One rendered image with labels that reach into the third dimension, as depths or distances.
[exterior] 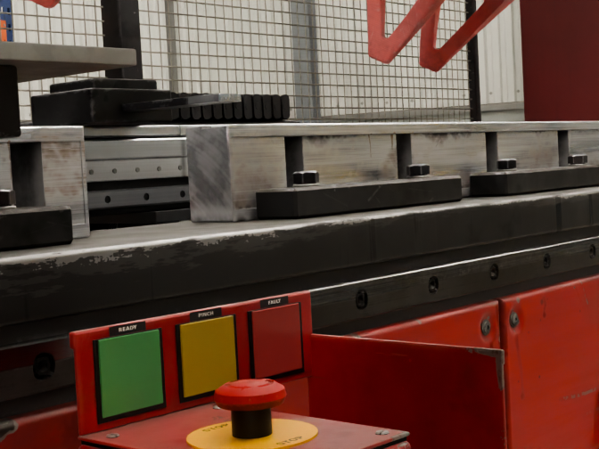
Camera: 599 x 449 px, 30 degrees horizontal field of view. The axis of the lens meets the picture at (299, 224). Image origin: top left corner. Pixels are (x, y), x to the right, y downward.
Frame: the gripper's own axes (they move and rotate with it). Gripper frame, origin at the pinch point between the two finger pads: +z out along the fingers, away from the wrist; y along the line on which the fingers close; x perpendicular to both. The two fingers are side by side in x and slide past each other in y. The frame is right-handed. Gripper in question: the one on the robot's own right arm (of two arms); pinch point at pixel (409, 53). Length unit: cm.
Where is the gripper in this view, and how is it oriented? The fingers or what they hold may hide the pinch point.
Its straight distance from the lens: 75.2
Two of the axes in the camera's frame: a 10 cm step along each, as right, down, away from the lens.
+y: -4.3, 0.7, -9.0
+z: -3.6, 9.0, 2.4
